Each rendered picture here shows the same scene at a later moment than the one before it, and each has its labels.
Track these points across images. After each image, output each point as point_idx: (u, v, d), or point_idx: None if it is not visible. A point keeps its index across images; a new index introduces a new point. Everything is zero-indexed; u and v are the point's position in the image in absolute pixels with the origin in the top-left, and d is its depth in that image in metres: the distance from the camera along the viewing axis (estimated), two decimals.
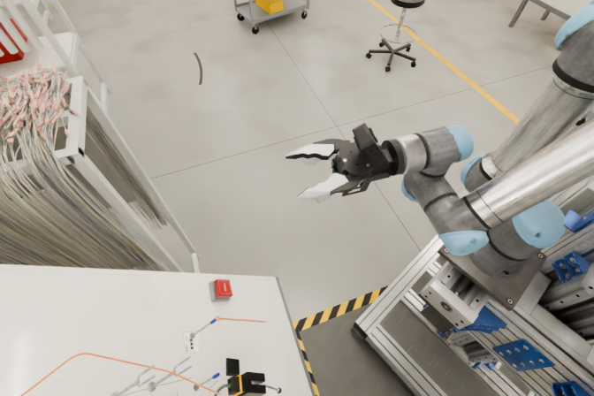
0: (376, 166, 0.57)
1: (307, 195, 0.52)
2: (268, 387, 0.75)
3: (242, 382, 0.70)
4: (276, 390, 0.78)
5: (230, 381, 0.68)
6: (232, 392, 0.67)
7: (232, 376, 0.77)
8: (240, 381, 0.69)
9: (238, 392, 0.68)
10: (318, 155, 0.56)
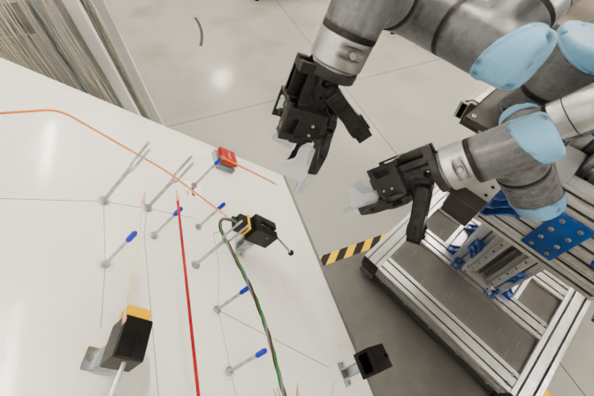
0: None
1: (293, 155, 0.58)
2: (278, 239, 0.66)
3: (251, 222, 0.61)
4: (287, 249, 0.69)
5: (237, 217, 0.60)
6: (240, 228, 0.59)
7: (238, 232, 0.69)
8: (248, 219, 0.61)
9: (246, 230, 0.60)
10: None
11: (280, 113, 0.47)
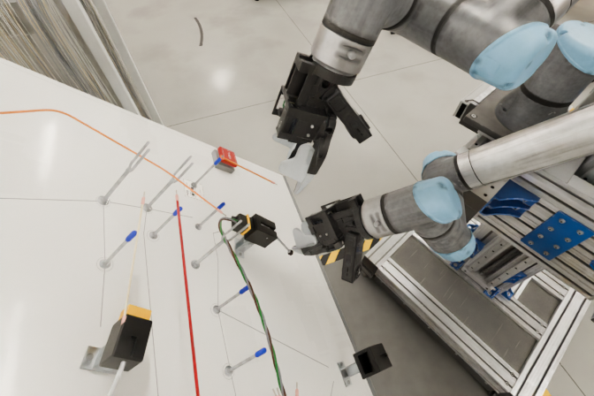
0: None
1: (293, 155, 0.58)
2: (278, 239, 0.66)
3: (251, 222, 0.61)
4: (287, 249, 0.69)
5: (237, 217, 0.60)
6: (240, 228, 0.59)
7: (238, 232, 0.69)
8: (248, 219, 0.61)
9: (246, 230, 0.60)
10: None
11: (280, 113, 0.47)
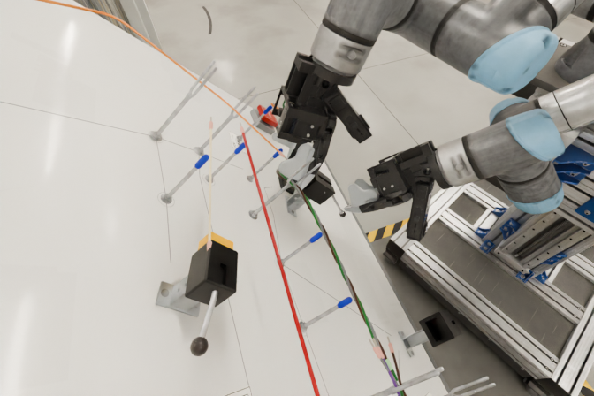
0: None
1: (293, 155, 0.58)
2: (333, 197, 0.60)
3: None
4: (340, 209, 0.63)
5: None
6: None
7: (286, 191, 0.63)
8: None
9: None
10: None
11: (280, 113, 0.47)
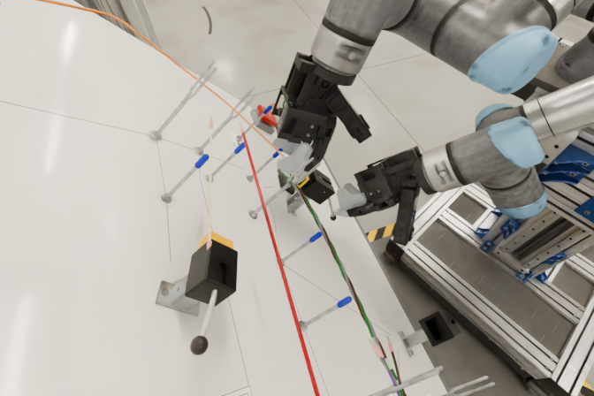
0: None
1: None
2: (329, 199, 0.61)
3: None
4: (332, 213, 0.64)
5: None
6: None
7: (286, 190, 0.63)
8: None
9: (303, 181, 0.54)
10: None
11: (280, 113, 0.47)
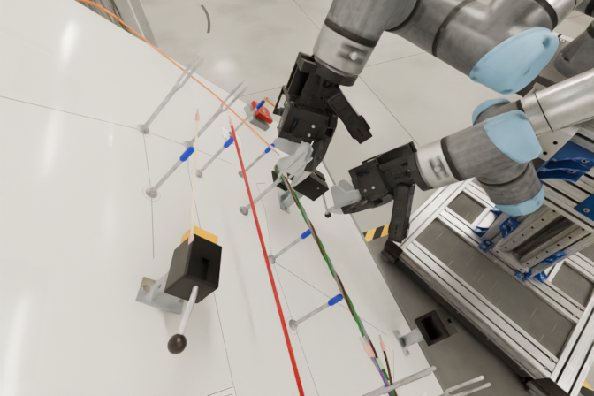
0: None
1: None
2: (323, 195, 0.59)
3: None
4: (327, 209, 0.63)
5: None
6: (294, 175, 0.53)
7: (280, 187, 0.62)
8: None
9: None
10: None
11: (281, 112, 0.47)
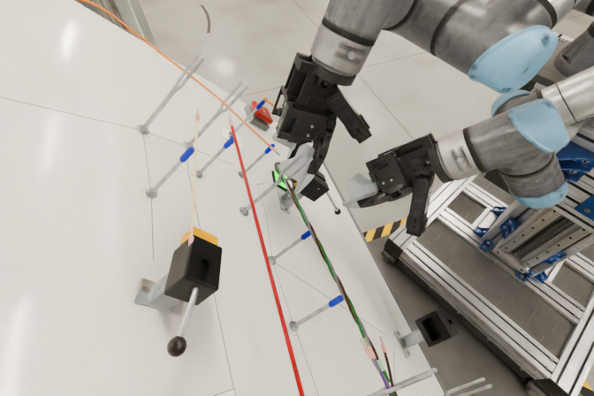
0: None
1: (293, 155, 0.58)
2: (328, 194, 0.59)
3: None
4: (335, 207, 0.62)
5: None
6: None
7: (280, 187, 0.62)
8: None
9: None
10: None
11: (280, 113, 0.47)
